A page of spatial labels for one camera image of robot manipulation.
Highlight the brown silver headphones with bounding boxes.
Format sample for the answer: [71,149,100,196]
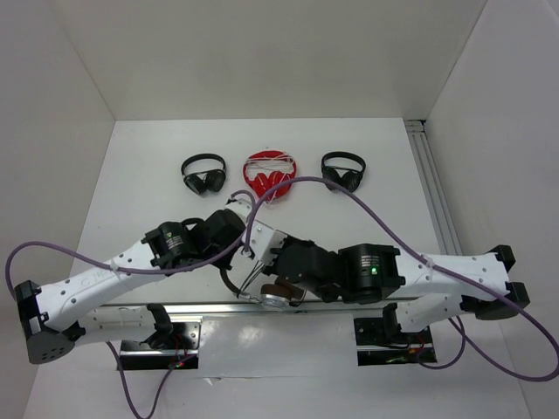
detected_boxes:
[219,265,307,311]

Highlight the thin black headphone cable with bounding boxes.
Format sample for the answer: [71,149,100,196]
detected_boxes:
[237,257,272,298]

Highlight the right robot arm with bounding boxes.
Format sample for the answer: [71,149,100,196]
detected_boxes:
[263,237,530,342]

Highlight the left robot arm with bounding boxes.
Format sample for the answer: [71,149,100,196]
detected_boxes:
[15,209,245,365]

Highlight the left black headphones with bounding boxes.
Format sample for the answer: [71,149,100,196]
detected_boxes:
[180,153,227,196]

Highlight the black headphones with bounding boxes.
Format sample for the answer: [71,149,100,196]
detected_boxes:
[180,153,227,196]
[321,151,367,192]

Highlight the red headphones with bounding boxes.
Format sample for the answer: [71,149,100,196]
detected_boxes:
[242,150,297,198]

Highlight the right black headphones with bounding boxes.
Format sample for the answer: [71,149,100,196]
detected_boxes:
[321,151,367,192]

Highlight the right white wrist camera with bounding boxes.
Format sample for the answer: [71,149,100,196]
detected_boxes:
[241,221,287,266]

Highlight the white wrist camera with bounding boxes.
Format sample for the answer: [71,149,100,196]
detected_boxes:
[224,197,252,222]
[241,221,287,266]

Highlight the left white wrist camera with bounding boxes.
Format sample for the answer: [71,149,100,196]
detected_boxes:
[224,197,252,222]

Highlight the white cable on red headphones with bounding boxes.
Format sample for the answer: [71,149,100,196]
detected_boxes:
[244,152,296,207]

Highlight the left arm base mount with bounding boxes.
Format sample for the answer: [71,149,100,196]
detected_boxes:
[119,316,202,371]

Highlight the aluminium rail front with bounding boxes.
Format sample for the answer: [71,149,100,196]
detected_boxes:
[86,297,394,317]

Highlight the aluminium rail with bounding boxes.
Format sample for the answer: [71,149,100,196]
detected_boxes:
[86,297,394,317]
[404,120,463,256]

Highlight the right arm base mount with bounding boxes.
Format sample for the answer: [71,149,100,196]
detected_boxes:
[354,318,437,367]

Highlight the aluminium rail right side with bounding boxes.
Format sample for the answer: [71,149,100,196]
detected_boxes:
[404,120,463,256]

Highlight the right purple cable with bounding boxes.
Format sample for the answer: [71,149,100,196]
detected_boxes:
[242,175,559,381]

